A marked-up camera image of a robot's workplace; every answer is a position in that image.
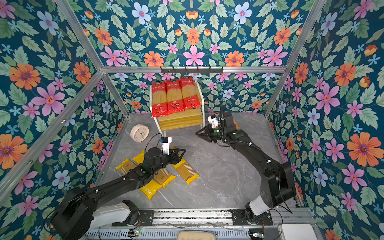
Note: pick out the beige padded object bottom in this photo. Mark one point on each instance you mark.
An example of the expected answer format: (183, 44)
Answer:
(196, 235)

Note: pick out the white box bottom right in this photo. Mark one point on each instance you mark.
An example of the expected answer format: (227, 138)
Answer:
(297, 232)

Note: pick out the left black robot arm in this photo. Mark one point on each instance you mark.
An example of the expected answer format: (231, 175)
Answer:
(73, 217)

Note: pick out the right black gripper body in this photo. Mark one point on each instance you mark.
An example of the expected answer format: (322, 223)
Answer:
(217, 133)

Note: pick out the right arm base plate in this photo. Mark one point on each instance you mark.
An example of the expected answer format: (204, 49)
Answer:
(247, 218)

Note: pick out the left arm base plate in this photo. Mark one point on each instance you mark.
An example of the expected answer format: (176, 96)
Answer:
(139, 218)

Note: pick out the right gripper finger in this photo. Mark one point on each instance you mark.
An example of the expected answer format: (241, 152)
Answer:
(205, 138)
(203, 132)

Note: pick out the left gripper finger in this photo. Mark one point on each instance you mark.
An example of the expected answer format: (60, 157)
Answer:
(175, 160)
(179, 152)

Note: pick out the yellow wooden two-tier shelf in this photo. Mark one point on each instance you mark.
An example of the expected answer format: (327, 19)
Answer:
(188, 118)

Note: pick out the pink round alarm clock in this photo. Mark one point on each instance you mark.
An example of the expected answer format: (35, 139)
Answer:
(139, 133)

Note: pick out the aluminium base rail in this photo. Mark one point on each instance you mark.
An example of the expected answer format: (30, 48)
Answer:
(199, 217)

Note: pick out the red spaghetti bag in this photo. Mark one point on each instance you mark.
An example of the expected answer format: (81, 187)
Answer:
(175, 102)
(159, 100)
(189, 93)

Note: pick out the yellow pasta bag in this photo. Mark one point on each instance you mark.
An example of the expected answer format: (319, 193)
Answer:
(163, 176)
(185, 170)
(151, 188)

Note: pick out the orange fish plush toy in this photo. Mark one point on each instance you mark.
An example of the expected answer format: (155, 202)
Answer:
(237, 126)

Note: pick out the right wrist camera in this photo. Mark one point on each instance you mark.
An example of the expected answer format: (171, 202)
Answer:
(214, 121)

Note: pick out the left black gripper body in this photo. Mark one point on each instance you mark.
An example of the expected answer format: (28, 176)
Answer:
(165, 160)

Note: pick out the black wall hook rail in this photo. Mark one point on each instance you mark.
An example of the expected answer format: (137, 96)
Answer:
(192, 70)

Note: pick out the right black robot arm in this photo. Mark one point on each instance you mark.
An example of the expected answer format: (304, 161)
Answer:
(277, 180)

